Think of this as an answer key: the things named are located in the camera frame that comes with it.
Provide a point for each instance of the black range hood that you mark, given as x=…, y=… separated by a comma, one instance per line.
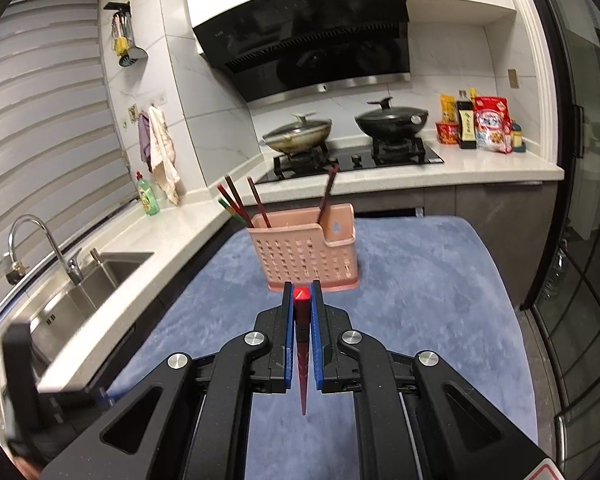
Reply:
x=305, y=25

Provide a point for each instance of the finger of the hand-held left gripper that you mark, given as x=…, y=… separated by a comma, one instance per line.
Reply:
x=102, y=398

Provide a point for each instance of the steel ladle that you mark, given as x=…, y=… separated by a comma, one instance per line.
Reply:
x=137, y=52

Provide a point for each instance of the white hanging towel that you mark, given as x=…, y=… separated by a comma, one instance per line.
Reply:
x=162, y=160

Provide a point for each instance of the steel sink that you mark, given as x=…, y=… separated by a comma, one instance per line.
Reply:
x=80, y=290

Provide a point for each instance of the chrome faucet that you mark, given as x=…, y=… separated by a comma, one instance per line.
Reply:
x=72, y=267

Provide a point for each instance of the steel wok with lid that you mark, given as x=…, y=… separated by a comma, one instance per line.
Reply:
x=295, y=137

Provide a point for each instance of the tan wall outlet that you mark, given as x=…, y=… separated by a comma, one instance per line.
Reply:
x=134, y=112

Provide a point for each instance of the yellow snack packet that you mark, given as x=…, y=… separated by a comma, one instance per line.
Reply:
x=448, y=107

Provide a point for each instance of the green dish soap bottle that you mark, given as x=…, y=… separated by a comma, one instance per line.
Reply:
x=147, y=200

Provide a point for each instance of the blue fluffy mat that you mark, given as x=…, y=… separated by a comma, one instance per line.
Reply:
x=430, y=310

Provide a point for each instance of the dark red chopstick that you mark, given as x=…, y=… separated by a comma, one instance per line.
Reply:
x=258, y=202
x=237, y=197
x=329, y=195

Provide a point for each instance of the black wok with lid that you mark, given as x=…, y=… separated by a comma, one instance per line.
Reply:
x=387, y=122

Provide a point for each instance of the glass sliding door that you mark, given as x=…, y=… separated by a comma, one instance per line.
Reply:
x=580, y=210

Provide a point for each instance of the brown wall switch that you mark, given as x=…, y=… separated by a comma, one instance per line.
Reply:
x=513, y=78

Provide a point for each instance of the pink utensil basket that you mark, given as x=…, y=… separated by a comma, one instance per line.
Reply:
x=300, y=255

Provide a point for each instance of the green hanging skimmer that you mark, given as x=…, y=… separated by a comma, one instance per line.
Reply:
x=127, y=61

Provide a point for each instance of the purple hanging cloth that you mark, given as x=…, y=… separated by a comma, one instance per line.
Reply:
x=144, y=140

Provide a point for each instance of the grey window blind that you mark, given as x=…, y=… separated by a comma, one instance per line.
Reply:
x=45, y=135

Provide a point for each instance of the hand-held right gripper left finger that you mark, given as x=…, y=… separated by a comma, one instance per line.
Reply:
x=286, y=355

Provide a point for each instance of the yellow hanging brush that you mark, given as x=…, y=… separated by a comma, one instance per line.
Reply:
x=121, y=46

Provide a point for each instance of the dark soy sauce bottle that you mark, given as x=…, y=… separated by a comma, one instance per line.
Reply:
x=466, y=125

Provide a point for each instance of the red cereal bag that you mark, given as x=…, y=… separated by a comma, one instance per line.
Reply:
x=492, y=127

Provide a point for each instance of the black gas stove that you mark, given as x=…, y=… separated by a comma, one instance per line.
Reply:
x=350, y=160

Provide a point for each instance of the white wall outlet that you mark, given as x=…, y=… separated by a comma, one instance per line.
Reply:
x=160, y=100

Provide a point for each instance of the red instant noodle cup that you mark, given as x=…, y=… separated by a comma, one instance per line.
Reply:
x=447, y=134

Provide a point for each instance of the grey base cabinet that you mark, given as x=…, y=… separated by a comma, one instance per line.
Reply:
x=505, y=197

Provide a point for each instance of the small yellow condiment jar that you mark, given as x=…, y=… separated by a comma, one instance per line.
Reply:
x=517, y=137

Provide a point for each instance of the black wall utensil rack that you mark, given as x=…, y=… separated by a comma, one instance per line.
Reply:
x=116, y=6

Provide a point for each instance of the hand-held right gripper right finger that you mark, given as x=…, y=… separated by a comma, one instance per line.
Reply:
x=316, y=355

